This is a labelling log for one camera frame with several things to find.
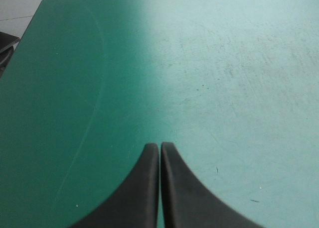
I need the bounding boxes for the black chair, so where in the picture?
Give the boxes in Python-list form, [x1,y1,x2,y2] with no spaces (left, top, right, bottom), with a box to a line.
[0,31,20,77]

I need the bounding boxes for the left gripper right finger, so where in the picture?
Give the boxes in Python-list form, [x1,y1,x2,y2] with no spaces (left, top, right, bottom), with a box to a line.
[160,141,260,228]

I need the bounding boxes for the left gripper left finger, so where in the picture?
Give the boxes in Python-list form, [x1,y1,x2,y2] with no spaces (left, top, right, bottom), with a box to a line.
[71,143,160,228]

